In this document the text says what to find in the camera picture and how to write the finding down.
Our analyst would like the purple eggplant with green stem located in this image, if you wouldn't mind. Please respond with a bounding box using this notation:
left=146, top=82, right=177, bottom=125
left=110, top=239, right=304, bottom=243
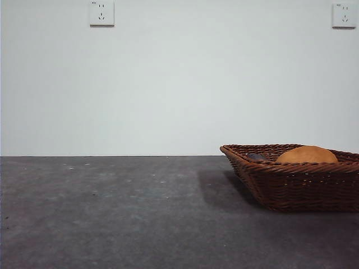
left=246, top=152, right=269, bottom=163

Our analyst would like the brown potato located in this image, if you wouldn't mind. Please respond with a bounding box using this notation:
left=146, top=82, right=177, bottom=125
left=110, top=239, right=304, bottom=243
left=276, top=145, right=339, bottom=164

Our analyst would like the brown wicker basket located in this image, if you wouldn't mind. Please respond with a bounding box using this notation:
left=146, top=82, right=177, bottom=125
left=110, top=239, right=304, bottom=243
left=219, top=143, right=359, bottom=213

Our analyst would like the white wall socket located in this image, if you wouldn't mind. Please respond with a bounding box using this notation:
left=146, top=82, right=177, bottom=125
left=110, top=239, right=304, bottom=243
left=332, top=2, right=353, bottom=29
left=89, top=0, right=115, bottom=27

